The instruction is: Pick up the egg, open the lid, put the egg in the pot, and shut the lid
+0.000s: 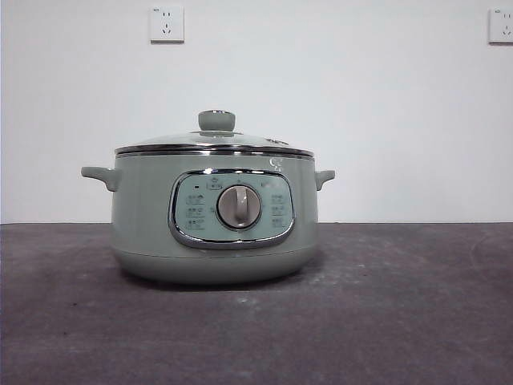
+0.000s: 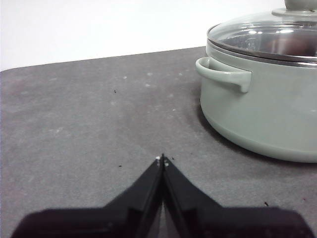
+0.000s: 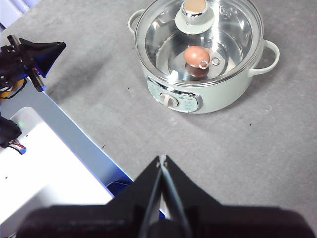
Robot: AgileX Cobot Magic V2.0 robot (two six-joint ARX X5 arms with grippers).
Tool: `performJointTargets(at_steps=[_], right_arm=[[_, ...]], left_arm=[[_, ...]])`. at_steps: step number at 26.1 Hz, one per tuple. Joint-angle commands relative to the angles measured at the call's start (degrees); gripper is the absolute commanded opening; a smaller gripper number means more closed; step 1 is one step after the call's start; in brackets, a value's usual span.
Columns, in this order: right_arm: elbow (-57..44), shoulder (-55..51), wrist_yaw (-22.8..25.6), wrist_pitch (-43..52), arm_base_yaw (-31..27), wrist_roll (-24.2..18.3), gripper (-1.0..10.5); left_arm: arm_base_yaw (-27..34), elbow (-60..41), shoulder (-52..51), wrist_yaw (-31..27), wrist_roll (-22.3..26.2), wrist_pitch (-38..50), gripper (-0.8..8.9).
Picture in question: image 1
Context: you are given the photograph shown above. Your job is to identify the sage green electric pot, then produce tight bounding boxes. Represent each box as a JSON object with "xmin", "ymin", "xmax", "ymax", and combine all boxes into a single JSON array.
[{"xmin": 79, "ymin": 153, "xmax": 336, "ymax": 286}]

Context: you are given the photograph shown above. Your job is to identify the glass lid with green knob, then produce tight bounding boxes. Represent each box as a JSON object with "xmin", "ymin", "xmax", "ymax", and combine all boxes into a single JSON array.
[{"xmin": 114, "ymin": 109, "xmax": 314, "ymax": 158}]

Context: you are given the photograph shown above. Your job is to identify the white wall socket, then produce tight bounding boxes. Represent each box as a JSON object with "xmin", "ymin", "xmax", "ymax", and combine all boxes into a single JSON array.
[
  {"xmin": 150, "ymin": 5, "xmax": 186, "ymax": 44},
  {"xmin": 487, "ymin": 8, "xmax": 513, "ymax": 46}
]

